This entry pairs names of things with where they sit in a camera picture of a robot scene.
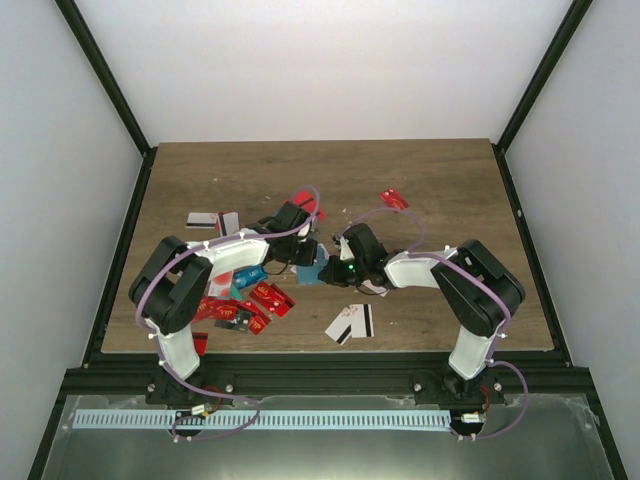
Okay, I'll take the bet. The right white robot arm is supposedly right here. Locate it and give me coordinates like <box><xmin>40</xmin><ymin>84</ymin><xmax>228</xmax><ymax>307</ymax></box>
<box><xmin>318</xmin><ymin>223</ymin><xmax>526</xmax><ymax>403</ymax></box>

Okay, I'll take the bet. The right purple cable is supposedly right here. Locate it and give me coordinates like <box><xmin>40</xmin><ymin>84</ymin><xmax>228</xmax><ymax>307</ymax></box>
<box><xmin>342</xmin><ymin>207</ymin><xmax>530</xmax><ymax>444</ymax></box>

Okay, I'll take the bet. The black frame post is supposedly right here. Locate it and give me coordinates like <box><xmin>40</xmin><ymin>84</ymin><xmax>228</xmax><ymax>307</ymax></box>
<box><xmin>496</xmin><ymin>0</ymin><xmax>593</xmax><ymax>154</ymax></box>
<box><xmin>55</xmin><ymin>0</ymin><xmax>152</xmax><ymax>157</ymax></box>

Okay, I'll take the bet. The white card black stripe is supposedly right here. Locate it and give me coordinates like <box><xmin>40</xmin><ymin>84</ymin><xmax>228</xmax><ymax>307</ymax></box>
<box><xmin>186</xmin><ymin>212</ymin><xmax>219</xmax><ymax>229</ymax></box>

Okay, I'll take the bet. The black frame post right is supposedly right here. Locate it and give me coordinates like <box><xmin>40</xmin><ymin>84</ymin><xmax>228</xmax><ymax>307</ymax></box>
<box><xmin>496</xmin><ymin>0</ymin><xmax>593</xmax><ymax>154</ymax></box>

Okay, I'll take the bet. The blue VIP card lower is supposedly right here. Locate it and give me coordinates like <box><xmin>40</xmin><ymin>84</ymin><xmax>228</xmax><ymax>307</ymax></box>
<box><xmin>232</xmin><ymin>265</ymin><xmax>268</xmax><ymax>290</ymax></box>

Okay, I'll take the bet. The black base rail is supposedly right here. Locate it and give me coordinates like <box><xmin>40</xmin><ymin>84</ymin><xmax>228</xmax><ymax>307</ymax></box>
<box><xmin>61</xmin><ymin>351</ymin><xmax>595</xmax><ymax>398</ymax></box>

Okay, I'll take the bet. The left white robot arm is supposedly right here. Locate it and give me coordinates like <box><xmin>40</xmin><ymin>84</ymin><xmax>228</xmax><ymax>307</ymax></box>
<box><xmin>128</xmin><ymin>201</ymin><xmax>319</xmax><ymax>404</ymax></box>

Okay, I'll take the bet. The red VIP card left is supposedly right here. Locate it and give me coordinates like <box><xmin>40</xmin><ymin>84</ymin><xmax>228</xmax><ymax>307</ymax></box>
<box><xmin>192</xmin><ymin>297</ymin><xmax>239</xmax><ymax>322</ymax></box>

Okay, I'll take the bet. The purple cable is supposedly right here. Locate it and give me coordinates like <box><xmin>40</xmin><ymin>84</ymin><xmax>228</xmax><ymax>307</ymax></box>
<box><xmin>342</xmin><ymin>207</ymin><xmax>530</xmax><ymax>444</ymax></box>
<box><xmin>135</xmin><ymin>184</ymin><xmax>322</xmax><ymax>444</ymax></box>

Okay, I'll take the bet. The red vip card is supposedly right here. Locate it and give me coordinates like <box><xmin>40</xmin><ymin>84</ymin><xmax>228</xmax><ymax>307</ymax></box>
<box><xmin>237</xmin><ymin>301</ymin><xmax>271</xmax><ymax>335</ymax></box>
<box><xmin>192</xmin><ymin>297</ymin><xmax>239</xmax><ymax>322</ymax></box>

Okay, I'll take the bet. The teal card holder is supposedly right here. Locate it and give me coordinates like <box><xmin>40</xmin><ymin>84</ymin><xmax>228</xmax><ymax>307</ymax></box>
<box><xmin>295</xmin><ymin>244</ymin><xmax>329</xmax><ymax>285</ymax></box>

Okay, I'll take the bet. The white card vertical stripe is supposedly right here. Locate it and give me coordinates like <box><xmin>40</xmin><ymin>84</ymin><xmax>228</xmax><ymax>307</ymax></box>
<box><xmin>216</xmin><ymin>212</ymin><xmax>240</xmax><ymax>237</ymax></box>

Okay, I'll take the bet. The striped sunset card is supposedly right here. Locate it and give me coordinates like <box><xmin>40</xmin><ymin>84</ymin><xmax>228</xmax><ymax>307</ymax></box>
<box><xmin>349</xmin><ymin>304</ymin><xmax>374</xmax><ymax>338</ymax></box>
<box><xmin>325</xmin><ymin>304</ymin><xmax>364</xmax><ymax>345</ymax></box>

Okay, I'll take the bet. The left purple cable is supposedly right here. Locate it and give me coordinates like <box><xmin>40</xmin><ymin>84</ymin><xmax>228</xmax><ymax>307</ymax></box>
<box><xmin>135</xmin><ymin>184</ymin><xmax>322</xmax><ymax>444</ymax></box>

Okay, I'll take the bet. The black frame post left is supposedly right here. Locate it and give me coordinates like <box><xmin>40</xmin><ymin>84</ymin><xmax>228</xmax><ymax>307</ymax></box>
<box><xmin>55</xmin><ymin>0</ymin><xmax>152</xmax><ymax>157</ymax></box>

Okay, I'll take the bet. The white VIP sunset card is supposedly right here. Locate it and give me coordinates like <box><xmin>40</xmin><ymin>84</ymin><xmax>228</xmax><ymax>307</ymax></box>
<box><xmin>362</xmin><ymin>280</ymin><xmax>389</xmax><ymax>297</ymax></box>

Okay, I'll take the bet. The red card white logo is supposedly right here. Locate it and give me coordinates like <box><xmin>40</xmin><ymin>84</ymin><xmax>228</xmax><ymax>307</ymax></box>
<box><xmin>249</xmin><ymin>281</ymin><xmax>295</xmax><ymax>318</ymax></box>

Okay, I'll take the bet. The red stripe card front edge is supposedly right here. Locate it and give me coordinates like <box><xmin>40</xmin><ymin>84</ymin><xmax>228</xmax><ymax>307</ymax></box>
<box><xmin>192</xmin><ymin>332</ymin><xmax>208</xmax><ymax>356</ymax></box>

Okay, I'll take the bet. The light blue slotted rail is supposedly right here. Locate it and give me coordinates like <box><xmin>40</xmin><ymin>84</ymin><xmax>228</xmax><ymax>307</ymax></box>
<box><xmin>72</xmin><ymin>409</ymin><xmax>451</xmax><ymax>431</ymax></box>

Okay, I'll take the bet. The red card far right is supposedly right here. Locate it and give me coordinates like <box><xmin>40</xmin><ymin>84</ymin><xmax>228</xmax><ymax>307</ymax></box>
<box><xmin>379</xmin><ymin>188</ymin><xmax>409</xmax><ymax>210</ymax></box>

